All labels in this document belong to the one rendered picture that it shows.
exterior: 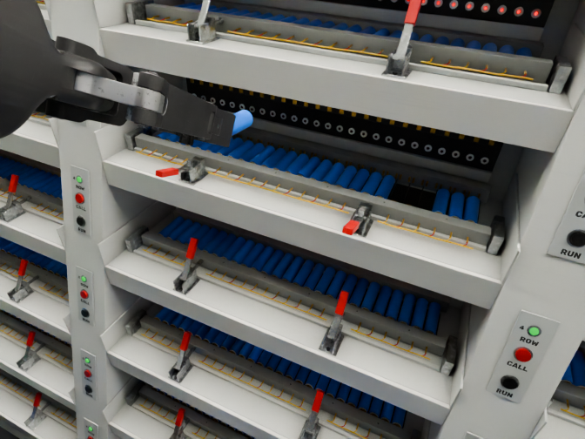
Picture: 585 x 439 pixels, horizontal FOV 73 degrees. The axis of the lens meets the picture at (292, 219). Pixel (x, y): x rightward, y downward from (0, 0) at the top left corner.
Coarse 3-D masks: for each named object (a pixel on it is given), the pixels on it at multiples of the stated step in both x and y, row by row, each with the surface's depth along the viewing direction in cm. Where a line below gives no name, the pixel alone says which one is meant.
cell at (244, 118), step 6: (234, 114) 39; (240, 114) 39; (246, 114) 40; (240, 120) 39; (246, 120) 40; (252, 120) 41; (234, 126) 38; (240, 126) 39; (246, 126) 40; (234, 132) 38
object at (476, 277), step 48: (336, 144) 66; (144, 192) 63; (192, 192) 59; (240, 192) 58; (288, 240) 56; (336, 240) 52; (384, 240) 51; (432, 240) 51; (432, 288) 50; (480, 288) 47
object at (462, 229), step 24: (144, 144) 66; (168, 144) 64; (216, 168) 62; (240, 168) 60; (264, 168) 59; (312, 192) 57; (336, 192) 55; (360, 192) 55; (384, 216) 54; (408, 216) 52; (432, 216) 51; (480, 240) 50
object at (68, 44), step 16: (64, 48) 19; (80, 48) 20; (112, 64) 22; (128, 80) 23; (48, 112) 20; (64, 112) 20; (80, 112) 21; (96, 112) 21; (112, 112) 23; (192, 144) 29
